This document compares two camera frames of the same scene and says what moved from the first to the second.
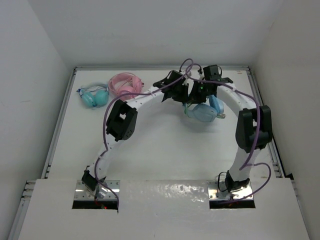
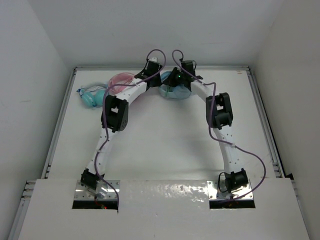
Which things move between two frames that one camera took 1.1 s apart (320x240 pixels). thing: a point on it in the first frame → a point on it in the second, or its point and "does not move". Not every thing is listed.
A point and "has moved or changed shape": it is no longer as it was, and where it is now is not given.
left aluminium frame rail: (60, 117) does not move
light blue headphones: (206, 112) has moved or changed shape
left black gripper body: (180, 92) → (157, 81)
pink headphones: (124, 82) does not move
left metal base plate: (83, 192) does not move
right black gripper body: (201, 92) → (178, 77)
